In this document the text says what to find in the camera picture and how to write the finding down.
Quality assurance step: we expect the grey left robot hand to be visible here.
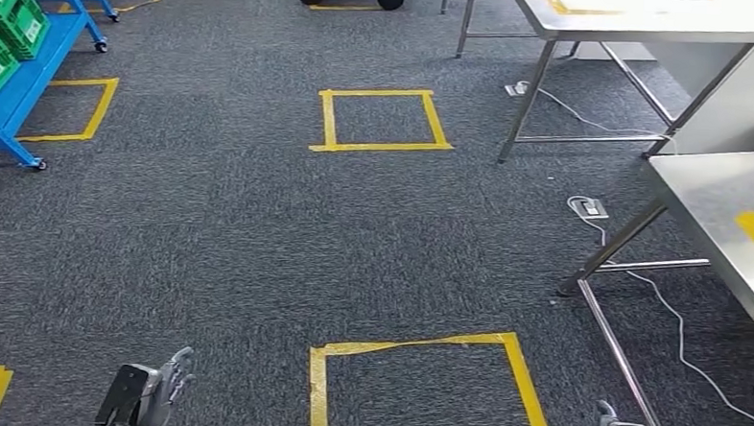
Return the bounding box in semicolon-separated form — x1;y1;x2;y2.
94;342;199;426

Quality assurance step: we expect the steel top workbench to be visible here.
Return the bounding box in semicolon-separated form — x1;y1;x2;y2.
550;139;754;426

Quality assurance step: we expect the yellow floor tape square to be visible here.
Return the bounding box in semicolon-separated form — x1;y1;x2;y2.
308;84;458;159
305;323;563;426

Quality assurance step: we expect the steel legged table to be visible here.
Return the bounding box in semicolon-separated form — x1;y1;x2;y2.
433;0;754;177

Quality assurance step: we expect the yellow table tape outline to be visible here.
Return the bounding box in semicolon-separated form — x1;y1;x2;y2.
539;0;626;18

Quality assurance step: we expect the white socket cable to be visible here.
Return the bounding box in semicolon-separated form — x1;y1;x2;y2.
558;196;754;426
513;80;683;156

